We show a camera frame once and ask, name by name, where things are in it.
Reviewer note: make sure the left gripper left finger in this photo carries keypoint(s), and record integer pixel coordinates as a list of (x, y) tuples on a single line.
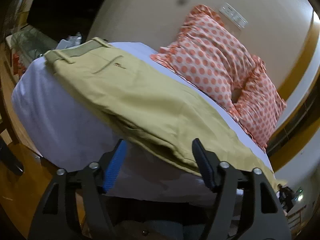
[(56, 216)]

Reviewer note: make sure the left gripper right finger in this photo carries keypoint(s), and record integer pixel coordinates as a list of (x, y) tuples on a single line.
[(261, 217)]

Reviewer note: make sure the khaki pants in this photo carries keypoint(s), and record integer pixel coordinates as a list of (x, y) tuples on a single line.
[(149, 108)]

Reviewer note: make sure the white bed sheet mattress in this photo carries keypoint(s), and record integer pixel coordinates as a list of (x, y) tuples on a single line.
[(70, 136)]

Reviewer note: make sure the right polka dot pillow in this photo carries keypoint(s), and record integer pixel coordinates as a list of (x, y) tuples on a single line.
[(259, 105)]

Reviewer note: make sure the polka dot pillow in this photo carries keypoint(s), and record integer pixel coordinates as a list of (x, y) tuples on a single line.
[(259, 105), (209, 57)]

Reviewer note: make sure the left polka dot pillow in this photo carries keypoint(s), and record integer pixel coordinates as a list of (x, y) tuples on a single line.
[(209, 57)]

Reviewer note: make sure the cluttered side table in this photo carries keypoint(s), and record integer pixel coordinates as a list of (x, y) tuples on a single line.
[(29, 44)]

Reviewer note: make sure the white wall switch plate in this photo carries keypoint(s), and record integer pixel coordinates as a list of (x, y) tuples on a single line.
[(234, 16)]

